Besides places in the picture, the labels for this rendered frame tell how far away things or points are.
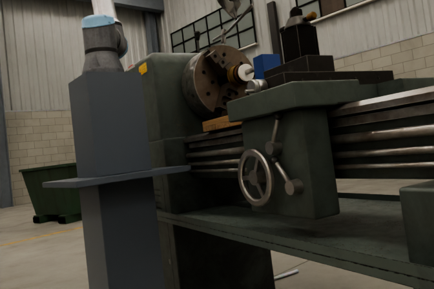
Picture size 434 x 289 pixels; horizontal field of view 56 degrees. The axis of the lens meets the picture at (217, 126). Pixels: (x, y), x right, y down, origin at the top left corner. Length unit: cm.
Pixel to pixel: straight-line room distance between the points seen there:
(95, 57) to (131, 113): 23
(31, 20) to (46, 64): 126
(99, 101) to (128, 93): 11
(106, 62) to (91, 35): 11
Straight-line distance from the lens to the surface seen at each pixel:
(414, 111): 91
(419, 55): 842
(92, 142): 139
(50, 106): 1216
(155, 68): 179
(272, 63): 149
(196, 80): 167
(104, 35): 152
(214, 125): 149
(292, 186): 98
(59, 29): 1285
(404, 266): 80
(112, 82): 144
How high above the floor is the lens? 79
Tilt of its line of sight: 3 degrees up
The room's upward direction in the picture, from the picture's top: 7 degrees counter-clockwise
